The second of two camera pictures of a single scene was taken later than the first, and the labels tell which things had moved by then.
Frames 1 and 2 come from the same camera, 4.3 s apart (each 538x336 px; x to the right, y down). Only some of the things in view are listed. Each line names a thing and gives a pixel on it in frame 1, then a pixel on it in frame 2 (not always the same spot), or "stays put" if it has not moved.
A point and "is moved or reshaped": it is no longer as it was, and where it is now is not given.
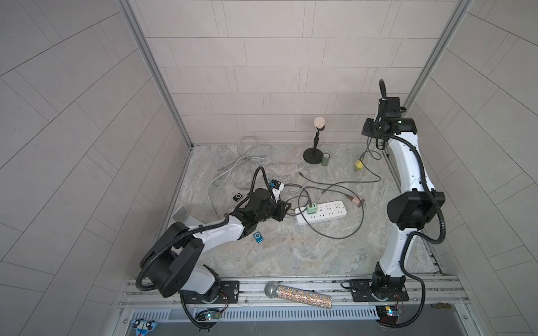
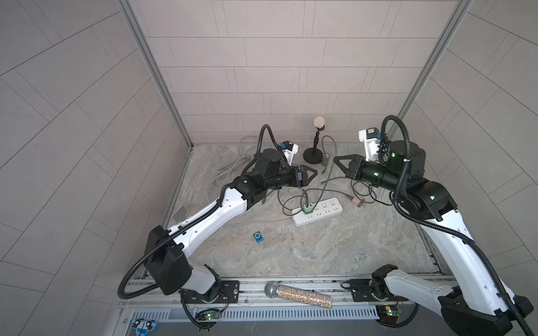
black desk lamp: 314,155 stays put
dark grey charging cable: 340,183 to 327,179
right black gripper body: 375,129 to 375,174
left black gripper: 278,207 to 298,181
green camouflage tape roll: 325,159 stays put
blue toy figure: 143,326 stays put
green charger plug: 312,210 is moved or reshaped
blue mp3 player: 258,237 stays put
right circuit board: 387,314 stays put
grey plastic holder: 180,214 stays put
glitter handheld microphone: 273,290 stays put
